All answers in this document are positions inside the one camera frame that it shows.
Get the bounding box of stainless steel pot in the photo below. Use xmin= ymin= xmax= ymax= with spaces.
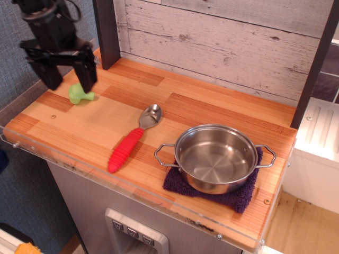
xmin=169 ymin=124 xmax=263 ymax=195

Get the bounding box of purple towel cloth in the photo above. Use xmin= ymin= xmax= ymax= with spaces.
xmin=162 ymin=147 xmax=264 ymax=214

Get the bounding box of red-handled metal spoon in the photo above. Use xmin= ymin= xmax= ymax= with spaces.
xmin=108 ymin=104 xmax=162 ymax=173

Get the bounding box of dark right wooden post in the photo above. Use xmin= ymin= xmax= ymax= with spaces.
xmin=290 ymin=0 xmax=338 ymax=129

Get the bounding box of dark wooden post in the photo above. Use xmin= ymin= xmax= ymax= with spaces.
xmin=92 ymin=0 xmax=121 ymax=70
xmin=290 ymin=0 xmax=338 ymax=129

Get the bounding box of green toy vegetable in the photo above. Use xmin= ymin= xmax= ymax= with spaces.
xmin=68 ymin=83 xmax=95 ymax=105

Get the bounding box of grey cabinet with dispenser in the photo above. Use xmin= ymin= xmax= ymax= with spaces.
xmin=48 ymin=162 xmax=242 ymax=253

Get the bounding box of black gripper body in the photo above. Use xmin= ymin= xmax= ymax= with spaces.
xmin=20 ymin=15 xmax=96 ymax=69

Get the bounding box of black cable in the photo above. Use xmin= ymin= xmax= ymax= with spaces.
xmin=54 ymin=0 xmax=82 ymax=23

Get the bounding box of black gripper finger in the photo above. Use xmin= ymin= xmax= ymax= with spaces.
xmin=29 ymin=61 xmax=63 ymax=90
xmin=74 ymin=62 xmax=97 ymax=93

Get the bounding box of dark left wooden post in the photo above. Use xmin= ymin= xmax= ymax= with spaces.
xmin=92 ymin=0 xmax=121 ymax=70

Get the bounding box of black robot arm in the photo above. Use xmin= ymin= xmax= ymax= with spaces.
xmin=13 ymin=1 xmax=97 ymax=93

